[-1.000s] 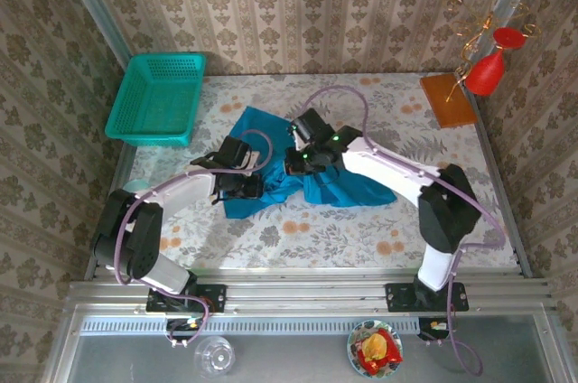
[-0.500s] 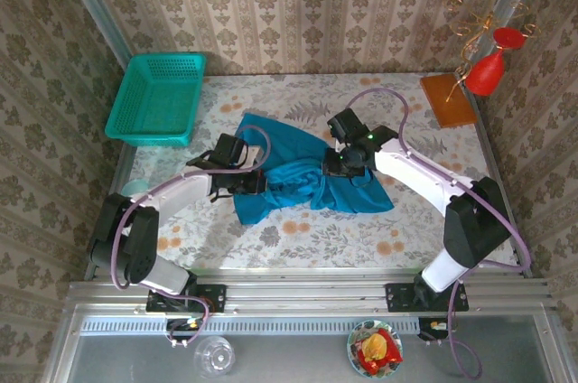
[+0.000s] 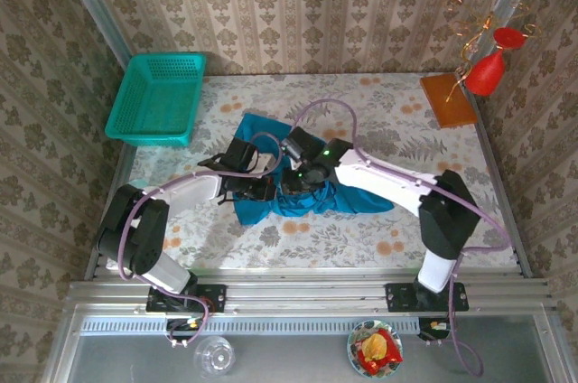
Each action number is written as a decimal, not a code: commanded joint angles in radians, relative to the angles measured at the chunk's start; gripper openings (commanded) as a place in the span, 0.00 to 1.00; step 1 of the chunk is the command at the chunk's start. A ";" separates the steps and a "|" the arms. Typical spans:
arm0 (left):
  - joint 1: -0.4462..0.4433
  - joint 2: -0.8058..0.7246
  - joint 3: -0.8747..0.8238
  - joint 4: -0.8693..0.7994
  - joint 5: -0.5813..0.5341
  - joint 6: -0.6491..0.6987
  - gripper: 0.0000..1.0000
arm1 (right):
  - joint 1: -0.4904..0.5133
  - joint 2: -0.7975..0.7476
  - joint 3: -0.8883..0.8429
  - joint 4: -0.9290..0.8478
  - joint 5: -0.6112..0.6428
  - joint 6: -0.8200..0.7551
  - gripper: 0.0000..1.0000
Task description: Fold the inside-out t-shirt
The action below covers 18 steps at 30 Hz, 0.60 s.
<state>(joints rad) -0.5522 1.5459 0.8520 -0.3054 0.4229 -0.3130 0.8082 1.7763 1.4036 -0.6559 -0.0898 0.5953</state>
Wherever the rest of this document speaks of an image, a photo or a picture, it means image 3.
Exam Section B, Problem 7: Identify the blue t-shirt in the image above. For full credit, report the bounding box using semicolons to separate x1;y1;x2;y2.
233;112;396;227

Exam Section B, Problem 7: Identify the floral tablecloth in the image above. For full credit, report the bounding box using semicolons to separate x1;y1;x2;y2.
115;73;518;271

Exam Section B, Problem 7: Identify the teal plastic basket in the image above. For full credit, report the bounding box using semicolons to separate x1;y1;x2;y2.
104;52;208;148

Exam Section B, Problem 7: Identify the brown wooden base board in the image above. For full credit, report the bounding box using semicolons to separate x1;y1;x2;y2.
419;73;479;130

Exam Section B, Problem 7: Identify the small black electronics box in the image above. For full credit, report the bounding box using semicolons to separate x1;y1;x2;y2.
164;317;203;335
417;317;452;341

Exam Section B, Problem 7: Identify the red wine glass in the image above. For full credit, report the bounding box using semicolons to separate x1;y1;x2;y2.
464;26;527;97

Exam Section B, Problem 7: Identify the patterned plate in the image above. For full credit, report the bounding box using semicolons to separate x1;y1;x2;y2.
346;319;405;378

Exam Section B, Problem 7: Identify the yellow snack piece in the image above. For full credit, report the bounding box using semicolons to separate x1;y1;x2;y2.
360;332;389;362

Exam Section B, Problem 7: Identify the steel tray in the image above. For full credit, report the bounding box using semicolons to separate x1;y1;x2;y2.
42;304;573;383

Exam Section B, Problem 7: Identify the clear plastic cup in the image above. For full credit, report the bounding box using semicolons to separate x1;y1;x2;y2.
192;335;237;378

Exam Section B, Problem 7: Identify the red snack packet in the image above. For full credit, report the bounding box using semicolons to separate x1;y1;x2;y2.
358;327;403;375

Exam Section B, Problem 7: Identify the aluminium table frame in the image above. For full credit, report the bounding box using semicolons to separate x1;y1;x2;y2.
62;70;556;317

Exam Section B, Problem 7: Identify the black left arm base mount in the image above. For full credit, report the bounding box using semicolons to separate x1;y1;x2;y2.
145;283;227;313

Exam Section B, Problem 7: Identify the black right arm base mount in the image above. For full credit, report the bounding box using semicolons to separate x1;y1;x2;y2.
385;282;470;313

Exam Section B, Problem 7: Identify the slotted grey cable duct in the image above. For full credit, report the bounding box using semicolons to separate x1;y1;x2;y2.
79;315;421;335

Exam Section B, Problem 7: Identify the gold wire stand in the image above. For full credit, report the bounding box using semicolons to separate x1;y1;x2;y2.
444;0;542;102

